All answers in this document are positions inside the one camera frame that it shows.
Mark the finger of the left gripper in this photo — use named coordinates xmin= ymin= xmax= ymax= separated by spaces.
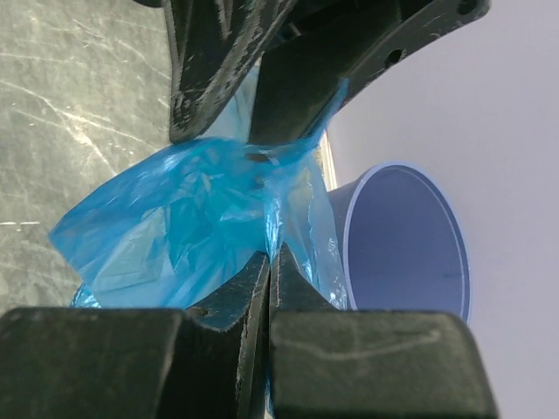
xmin=162 ymin=0 xmax=296 ymax=144
xmin=249 ymin=1 xmax=491 ymax=146

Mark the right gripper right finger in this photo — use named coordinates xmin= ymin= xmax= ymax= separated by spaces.
xmin=269 ymin=246 xmax=498 ymax=418

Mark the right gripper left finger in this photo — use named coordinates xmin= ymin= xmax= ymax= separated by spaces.
xmin=1 ymin=253 xmax=270 ymax=418

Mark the blue plastic trash bin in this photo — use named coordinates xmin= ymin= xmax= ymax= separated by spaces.
xmin=328 ymin=162 xmax=472 ymax=321

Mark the blue trash bag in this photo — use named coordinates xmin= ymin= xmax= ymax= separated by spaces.
xmin=49 ymin=82 xmax=348 ymax=309

